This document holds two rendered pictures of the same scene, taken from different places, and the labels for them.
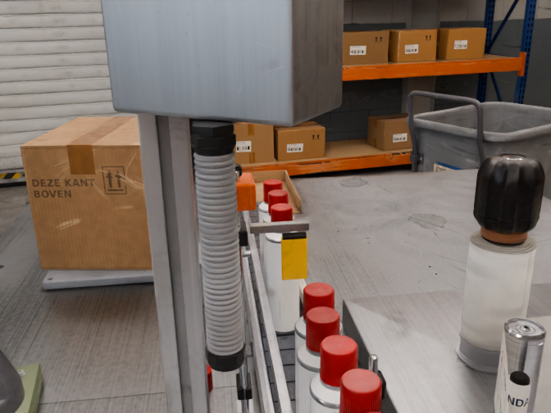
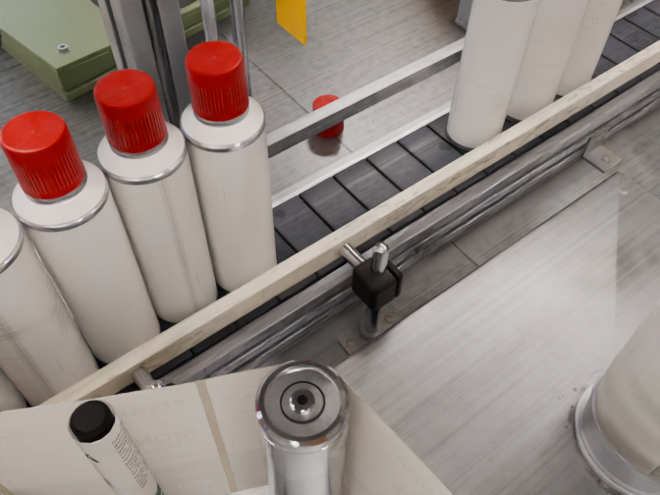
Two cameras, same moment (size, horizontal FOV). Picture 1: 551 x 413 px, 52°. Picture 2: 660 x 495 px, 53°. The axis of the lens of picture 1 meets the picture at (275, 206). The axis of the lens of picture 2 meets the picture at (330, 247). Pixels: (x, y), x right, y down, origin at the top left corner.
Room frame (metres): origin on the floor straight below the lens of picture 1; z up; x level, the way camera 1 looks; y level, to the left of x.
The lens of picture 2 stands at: (0.42, -0.34, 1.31)
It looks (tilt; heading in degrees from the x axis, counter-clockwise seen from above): 52 degrees down; 58
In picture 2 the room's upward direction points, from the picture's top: 2 degrees clockwise
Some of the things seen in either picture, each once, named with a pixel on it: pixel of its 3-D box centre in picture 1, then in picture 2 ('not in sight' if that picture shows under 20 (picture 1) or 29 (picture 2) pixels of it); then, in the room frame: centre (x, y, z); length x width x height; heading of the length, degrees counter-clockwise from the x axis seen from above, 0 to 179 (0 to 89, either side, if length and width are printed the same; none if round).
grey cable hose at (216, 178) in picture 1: (220, 251); not in sight; (0.42, 0.05, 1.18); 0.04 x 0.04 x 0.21
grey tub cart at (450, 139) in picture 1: (488, 174); not in sight; (2.94, -1.16, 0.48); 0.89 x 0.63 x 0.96; 124
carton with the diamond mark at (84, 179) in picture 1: (111, 187); not in sight; (1.22, 0.37, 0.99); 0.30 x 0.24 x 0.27; 177
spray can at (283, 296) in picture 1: (282, 268); (495, 42); (0.79, -0.01, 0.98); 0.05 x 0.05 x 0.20
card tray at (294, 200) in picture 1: (249, 192); not in sight; (1.58, 0.08, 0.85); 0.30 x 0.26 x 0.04; 6
